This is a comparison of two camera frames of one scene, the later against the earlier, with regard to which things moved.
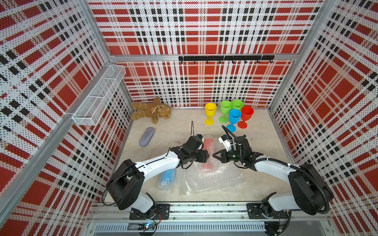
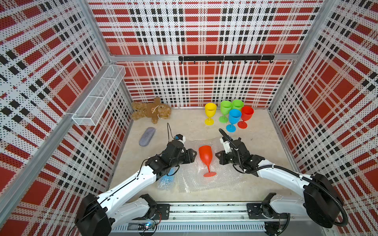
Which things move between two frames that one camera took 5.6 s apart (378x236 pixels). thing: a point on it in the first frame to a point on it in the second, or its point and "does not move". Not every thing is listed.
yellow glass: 210,109 does not move
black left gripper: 204,158 to 189,158
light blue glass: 234,117 does not move
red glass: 246,113 does not move
